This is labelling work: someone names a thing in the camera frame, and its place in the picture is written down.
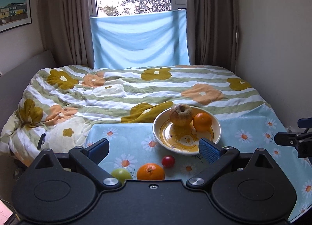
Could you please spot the right brown curtain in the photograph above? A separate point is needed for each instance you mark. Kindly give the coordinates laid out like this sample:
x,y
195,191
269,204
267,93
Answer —
x,y
212,32

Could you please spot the brown curtain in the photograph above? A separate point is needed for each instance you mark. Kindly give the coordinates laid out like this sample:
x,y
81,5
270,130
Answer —
x,y
66,31
212,32

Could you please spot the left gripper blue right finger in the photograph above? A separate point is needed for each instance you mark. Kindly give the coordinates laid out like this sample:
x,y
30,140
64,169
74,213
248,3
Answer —
x,y
221,160

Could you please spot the green apple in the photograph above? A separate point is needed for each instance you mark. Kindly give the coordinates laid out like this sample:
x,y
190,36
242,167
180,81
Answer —
x,y
122,175

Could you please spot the large wrinkled yellow apple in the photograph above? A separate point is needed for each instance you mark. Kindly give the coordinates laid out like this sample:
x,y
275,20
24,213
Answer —
x,y
181,115

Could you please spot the left brown curtain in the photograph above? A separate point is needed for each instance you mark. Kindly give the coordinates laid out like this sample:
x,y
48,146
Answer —
x,y
66,31

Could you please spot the orange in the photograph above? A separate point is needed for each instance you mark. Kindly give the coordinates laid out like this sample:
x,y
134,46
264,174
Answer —
x,y
202,122
150,171

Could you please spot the framed houses picture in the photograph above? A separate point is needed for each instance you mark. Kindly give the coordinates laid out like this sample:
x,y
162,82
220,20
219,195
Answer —
x,y
15,13

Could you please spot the floral striped duvet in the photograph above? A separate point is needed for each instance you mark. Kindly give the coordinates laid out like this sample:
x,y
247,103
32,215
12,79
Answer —
x,y
66,102

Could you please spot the light blue window cloth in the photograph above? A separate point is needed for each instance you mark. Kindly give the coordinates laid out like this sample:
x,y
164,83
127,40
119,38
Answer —
x,y
140,40

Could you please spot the cream yellow ceramic bowl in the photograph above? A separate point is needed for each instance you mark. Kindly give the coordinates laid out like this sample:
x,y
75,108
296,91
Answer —
x,y
184,140

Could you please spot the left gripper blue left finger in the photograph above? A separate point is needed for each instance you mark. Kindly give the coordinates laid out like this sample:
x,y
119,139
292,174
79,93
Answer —
x,y
86,161

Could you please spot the red cherry tomato back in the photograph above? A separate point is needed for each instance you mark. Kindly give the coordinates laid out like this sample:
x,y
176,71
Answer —
x,y
168,161

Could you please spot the grey headboard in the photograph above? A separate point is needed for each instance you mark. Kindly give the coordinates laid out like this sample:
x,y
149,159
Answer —
x,y
14,82

